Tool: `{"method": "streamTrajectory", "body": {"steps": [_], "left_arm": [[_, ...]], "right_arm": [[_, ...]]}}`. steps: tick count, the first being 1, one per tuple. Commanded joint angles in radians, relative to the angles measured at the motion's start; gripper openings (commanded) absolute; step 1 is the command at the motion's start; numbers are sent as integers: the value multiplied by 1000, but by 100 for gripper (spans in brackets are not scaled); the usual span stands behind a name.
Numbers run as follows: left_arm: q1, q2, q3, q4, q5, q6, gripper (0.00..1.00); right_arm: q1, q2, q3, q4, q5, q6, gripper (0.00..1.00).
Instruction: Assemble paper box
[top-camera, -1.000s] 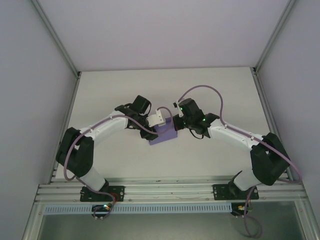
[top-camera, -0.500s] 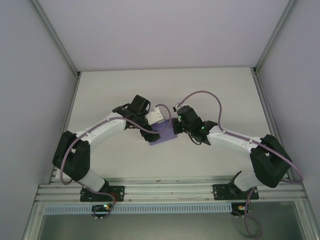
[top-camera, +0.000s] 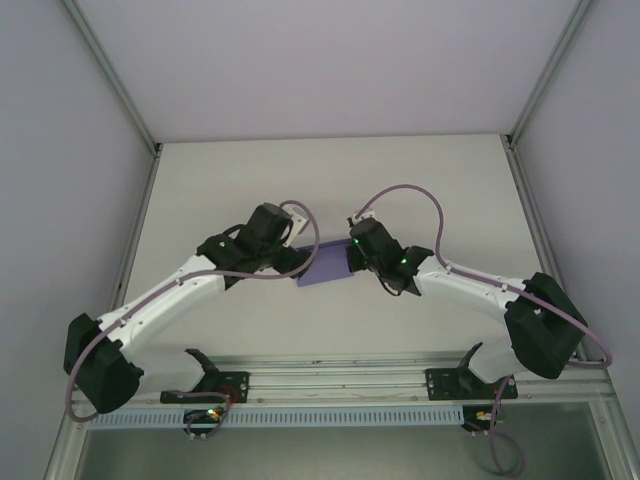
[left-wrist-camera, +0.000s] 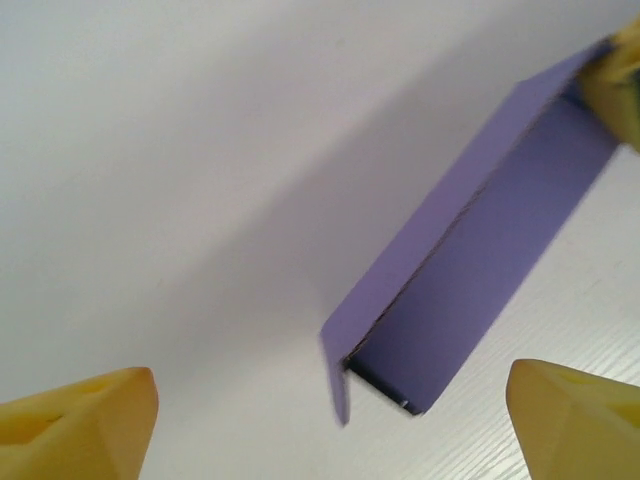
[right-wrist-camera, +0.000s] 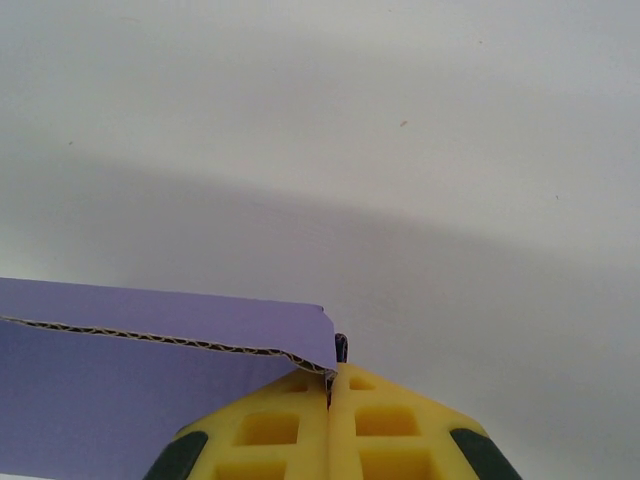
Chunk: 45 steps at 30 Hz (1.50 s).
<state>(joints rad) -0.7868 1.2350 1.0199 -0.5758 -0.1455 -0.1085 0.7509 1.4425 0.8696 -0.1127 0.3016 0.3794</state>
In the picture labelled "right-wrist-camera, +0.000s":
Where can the purple corrugated cardboard box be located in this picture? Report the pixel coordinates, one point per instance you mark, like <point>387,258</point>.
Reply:
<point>150,400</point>

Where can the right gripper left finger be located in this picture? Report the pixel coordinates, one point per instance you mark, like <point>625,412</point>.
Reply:
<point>280,450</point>

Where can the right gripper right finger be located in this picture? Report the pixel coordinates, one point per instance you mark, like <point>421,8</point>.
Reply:
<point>380,440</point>

